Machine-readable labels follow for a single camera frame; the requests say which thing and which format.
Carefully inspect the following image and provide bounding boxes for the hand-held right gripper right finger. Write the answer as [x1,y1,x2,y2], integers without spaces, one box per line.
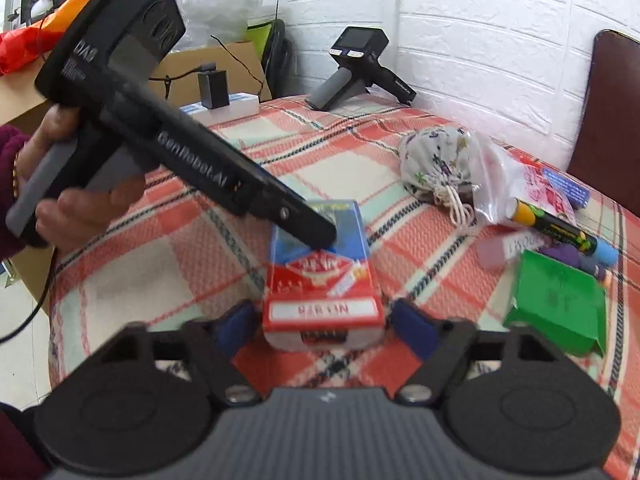
[391,298,567,405]

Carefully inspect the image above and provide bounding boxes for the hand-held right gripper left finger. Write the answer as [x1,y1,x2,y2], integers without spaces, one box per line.
[75,299,263,407]

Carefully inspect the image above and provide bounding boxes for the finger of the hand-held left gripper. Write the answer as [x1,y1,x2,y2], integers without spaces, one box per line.
[249,176,338,252]

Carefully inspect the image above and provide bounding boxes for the red and blue card box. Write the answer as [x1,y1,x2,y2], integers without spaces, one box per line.
[262,199,387,352]

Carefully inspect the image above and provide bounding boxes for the green paper box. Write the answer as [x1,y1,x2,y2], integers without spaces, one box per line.
[502,249,609,359]

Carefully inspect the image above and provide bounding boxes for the floral drawstring pouch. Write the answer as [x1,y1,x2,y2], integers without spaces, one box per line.
[398,126,490,225]

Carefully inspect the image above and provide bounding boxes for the clear red-printed plastic bag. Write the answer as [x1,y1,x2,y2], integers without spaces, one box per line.
[472,135,592,228]

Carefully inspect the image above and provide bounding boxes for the person's left hand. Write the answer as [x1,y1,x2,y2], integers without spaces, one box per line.
[20,106,147,253]

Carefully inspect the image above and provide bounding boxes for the brown cardboard box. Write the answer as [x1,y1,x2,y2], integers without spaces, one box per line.
[0,39,274,316]

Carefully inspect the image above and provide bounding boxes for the black charger block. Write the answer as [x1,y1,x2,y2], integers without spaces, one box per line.
[197,70,231,110]

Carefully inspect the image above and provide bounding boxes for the plaid tablecloth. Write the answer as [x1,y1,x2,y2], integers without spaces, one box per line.
[47,94,640,480]

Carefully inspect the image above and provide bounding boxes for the white flat box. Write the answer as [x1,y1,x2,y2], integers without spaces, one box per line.
[179,92,261,124]

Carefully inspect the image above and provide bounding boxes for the orange and red bag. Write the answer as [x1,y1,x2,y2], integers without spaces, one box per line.
[0,0,117,77]

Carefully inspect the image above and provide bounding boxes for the pink eraser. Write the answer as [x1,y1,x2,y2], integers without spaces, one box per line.
[477,230,547,272]

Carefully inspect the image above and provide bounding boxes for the black and green chair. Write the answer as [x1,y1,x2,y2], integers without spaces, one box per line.
[247,18,302,99]

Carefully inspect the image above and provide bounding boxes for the spare black hand-held gripper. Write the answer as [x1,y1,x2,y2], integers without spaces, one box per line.
[305,26,418,112]

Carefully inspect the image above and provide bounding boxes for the purple marker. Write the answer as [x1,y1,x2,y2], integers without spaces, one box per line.
[539,241,610,285]

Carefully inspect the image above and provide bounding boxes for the black and yellow marker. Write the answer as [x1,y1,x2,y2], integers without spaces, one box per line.
[506,198,619,267]

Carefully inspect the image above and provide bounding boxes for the person's purple clothing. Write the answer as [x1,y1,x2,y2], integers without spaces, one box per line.
[0,401,49,480]

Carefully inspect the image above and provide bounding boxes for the black charger cable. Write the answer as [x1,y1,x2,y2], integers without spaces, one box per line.
[149,34,266,102]

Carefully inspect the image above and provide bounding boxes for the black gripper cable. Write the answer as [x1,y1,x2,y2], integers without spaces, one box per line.
[0,244,57,346]

